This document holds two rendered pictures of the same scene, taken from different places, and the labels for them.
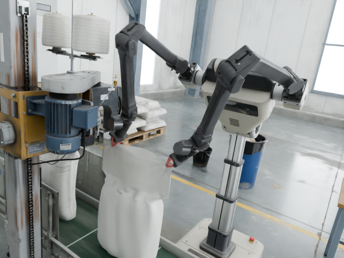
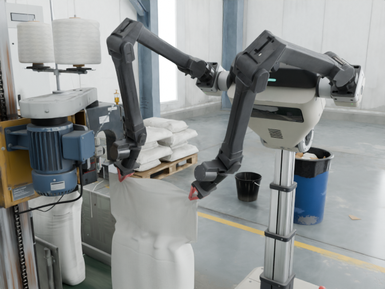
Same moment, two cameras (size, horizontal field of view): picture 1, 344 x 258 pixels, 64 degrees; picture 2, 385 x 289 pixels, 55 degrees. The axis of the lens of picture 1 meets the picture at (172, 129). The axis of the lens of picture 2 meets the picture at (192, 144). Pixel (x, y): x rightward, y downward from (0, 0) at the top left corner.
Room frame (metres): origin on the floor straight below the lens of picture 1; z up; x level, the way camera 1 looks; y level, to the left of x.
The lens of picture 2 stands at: (-0.05, -0.08, 1.58)
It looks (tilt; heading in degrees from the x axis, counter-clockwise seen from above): 14 degrees down; 3
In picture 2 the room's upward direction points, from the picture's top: straight up
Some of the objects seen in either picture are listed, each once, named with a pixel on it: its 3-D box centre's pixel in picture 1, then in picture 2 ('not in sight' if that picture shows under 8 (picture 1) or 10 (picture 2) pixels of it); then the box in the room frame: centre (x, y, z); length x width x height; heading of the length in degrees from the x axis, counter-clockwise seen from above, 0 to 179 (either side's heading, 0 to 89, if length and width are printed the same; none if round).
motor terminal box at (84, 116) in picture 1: (85, 119); (79, 148); (1.17, 0.38, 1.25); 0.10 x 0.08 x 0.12; 172
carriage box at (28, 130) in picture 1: (39, 116); (24, 152); (1.34, 0.67, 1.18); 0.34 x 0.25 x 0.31; 147
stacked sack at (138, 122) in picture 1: (126, 123); (145, 153); (4.43, 0.77, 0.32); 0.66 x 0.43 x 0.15; 149
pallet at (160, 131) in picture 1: (128, 130); (148, 163); (4.79, 0.79, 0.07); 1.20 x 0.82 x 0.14; 149
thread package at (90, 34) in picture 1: (91, 35); (77, 42); (1.31, 0.42, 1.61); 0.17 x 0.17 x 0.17
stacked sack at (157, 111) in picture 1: (148, 111); (173, 135); (4.95, 0.46, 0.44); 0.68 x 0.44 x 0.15; 147
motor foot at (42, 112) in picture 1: (45, 106); (28, 138); (1.20, 0.58, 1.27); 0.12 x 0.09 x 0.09; 147
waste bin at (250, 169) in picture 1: (243, 159); (304, 184); (3.36, -0.97, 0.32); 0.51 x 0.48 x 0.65; 147
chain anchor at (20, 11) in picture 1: (24, 8); not in sight; (1.22, 0.67, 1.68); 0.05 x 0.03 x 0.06; 147
